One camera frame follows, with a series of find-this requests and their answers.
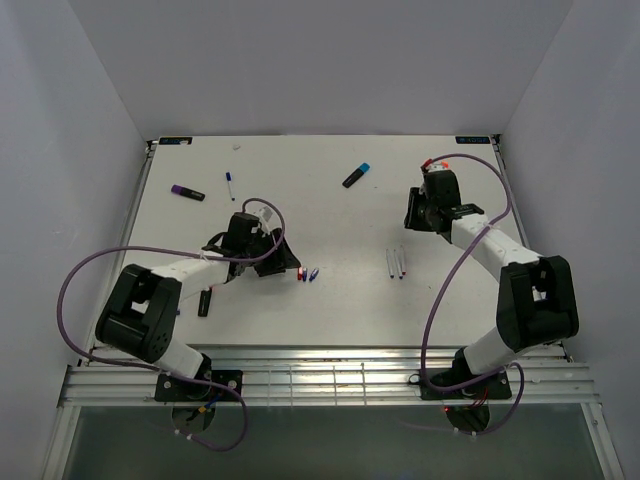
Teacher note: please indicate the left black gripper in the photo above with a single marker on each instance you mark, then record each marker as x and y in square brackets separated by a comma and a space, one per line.
[282, 258]

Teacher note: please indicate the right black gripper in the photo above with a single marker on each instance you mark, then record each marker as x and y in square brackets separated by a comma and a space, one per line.
[412, 221]

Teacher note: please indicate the white pen red end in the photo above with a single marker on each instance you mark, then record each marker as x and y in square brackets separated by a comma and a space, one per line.
[402, 260]

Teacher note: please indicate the white pen blue end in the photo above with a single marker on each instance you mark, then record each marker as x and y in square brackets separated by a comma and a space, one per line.
[390, 264]

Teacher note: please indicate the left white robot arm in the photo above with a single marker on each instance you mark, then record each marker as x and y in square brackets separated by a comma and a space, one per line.
[140, 313]

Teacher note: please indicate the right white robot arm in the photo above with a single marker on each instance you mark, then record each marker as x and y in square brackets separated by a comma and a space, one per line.
[536, 302]

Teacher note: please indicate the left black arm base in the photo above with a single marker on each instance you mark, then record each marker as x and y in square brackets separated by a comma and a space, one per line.
[171, 390]

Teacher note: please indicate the small blue capped pen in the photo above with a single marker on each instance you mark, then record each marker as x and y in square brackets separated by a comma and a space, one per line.
[229, 181]

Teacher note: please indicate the blue capped black highlighter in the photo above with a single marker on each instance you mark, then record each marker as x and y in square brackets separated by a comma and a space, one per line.
[357, 174]

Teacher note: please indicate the pink capped black highlighter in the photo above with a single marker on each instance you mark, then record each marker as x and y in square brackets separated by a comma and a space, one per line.
[204, 303]

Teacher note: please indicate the right blue corner label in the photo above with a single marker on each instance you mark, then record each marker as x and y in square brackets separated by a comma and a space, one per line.
[472, 140]

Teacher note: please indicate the blue corner label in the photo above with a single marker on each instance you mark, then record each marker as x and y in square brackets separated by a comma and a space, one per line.
[472, 140]
[179, 141]

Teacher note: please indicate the purple capped black highlighter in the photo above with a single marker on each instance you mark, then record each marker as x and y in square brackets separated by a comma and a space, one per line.
[188, 193]

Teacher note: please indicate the left blue corner label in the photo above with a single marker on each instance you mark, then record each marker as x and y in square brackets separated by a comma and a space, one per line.
[179, 141]

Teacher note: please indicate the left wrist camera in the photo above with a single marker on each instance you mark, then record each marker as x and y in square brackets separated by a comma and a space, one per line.
[264, 214]

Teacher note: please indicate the aluminium frame rail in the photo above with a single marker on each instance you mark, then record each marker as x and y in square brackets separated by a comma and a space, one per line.
[289, 377]

